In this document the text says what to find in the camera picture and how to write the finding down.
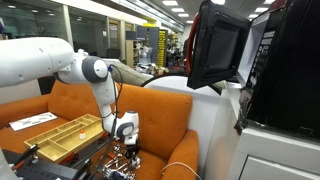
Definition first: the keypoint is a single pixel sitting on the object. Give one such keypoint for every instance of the white paper sheet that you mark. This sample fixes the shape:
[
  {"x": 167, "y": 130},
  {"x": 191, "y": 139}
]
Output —
[{"x": 33, "y": 121}]

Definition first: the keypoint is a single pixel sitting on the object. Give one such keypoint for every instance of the red and black microwave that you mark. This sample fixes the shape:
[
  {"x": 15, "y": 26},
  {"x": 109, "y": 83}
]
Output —
[{"x": 286, "y": 66}]

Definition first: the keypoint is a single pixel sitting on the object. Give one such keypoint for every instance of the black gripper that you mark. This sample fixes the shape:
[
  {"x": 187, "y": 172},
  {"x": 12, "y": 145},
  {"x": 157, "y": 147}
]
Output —
[{"x": 132, "y": 151}]

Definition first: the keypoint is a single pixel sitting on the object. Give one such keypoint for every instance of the dark grey cabinet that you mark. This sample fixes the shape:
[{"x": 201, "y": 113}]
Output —
[{"x": 146, "y": 40}]

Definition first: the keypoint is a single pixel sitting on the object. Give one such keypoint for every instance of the orange fabric sofa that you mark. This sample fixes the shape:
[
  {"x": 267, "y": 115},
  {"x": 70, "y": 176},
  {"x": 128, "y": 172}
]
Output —
[{"x": 160, "y": 113}]

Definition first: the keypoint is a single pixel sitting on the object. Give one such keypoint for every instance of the large steel serving spoon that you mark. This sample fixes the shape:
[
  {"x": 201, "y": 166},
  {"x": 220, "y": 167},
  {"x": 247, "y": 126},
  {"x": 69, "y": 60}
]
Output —
[{"x": 136, "y": 161}]

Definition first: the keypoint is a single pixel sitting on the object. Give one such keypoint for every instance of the black orange toggle clamp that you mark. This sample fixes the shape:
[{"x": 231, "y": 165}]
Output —
[{"x": 25, "y": 156}]

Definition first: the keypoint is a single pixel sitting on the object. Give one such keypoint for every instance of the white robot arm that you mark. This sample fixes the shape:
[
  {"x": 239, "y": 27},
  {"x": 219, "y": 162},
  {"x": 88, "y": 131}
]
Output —
[{"x": 33, "y": 56}]

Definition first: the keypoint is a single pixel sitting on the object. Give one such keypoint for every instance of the wooden shelf unit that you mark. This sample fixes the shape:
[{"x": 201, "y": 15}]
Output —
[{"x": 131, "y": 53}]

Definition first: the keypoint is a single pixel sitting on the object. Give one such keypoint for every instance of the white cabinet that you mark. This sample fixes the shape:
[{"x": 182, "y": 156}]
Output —
[{"x": 266, "y": 156}]

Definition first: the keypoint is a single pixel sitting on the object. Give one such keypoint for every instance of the ceiling light panel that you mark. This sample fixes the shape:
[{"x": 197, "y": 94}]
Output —
[
  {"x": 183, "y": 15},
  {"x": 170, "y": 3},
  {"x": 178, "y": 10},
  {"x": 261, "y": 10}
]

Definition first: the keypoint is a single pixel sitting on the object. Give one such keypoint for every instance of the wooden compartment tray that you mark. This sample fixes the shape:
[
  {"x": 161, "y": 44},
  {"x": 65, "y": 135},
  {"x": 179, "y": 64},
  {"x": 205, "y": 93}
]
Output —
[{"x": 66, "y": 140}]

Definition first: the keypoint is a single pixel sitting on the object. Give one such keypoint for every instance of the small orange capped bottle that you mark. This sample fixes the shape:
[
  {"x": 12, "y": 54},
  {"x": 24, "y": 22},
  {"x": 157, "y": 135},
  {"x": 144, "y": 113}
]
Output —
[{"x": 82, "y": 135}]

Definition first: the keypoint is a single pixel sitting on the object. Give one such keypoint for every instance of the black perforated mounting board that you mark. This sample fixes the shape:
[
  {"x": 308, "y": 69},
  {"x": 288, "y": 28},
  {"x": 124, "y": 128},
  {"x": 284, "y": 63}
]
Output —
[{"x": 43, "y": 171}]

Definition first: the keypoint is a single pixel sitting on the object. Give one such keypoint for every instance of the yellow black cabinet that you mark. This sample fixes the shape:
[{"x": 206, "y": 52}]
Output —
[{"x": 162, "y": 46}]

